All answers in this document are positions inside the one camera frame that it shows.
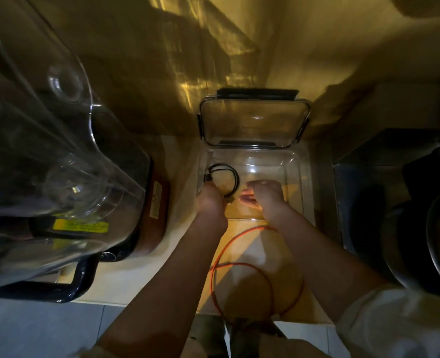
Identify black cable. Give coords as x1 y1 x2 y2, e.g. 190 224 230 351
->
203 163 241 202

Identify person's right hand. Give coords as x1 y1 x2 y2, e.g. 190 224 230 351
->
239 179 291 221

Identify orange cable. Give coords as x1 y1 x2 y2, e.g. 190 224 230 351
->
210 226 305 325

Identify clear plastic storage box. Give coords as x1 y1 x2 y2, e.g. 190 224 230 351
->
196 147 316 225

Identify dark blender base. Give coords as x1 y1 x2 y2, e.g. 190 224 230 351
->
92 104 171 264

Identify person's left forearm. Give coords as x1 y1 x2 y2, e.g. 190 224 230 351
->
96 215 229 358

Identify person's right forearm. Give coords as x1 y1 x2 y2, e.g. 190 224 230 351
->
268 207 389 325

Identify clear box lid black clasps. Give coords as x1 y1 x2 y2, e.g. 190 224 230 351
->
197 88 312 150

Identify person's left hand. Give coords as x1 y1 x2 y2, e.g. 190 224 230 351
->
195 181 229 225

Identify clear blender jar black handle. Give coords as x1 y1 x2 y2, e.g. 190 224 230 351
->
0 0 148 303

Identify person's white shirt sleeve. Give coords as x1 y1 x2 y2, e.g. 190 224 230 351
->
335 282 440 358

